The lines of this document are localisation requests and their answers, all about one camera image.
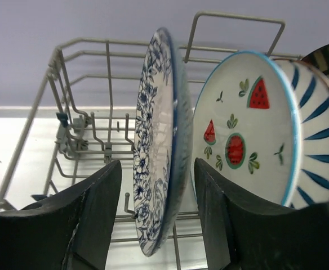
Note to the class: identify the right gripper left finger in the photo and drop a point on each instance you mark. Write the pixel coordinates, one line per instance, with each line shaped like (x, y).
(69, 230)

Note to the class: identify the blue striped white plate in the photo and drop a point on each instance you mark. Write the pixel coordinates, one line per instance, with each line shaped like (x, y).
(311, 89)

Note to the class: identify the grey wire dish rack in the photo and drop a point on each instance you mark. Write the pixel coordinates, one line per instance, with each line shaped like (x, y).
(78, 138)

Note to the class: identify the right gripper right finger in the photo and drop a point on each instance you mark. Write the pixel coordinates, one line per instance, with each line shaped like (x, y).
(244, 231)

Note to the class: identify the blue floral white plate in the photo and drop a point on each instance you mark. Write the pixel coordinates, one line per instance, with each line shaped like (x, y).
(162, 142)

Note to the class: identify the watermelon pattern white plate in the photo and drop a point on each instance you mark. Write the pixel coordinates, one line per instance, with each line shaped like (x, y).
(246, 126)

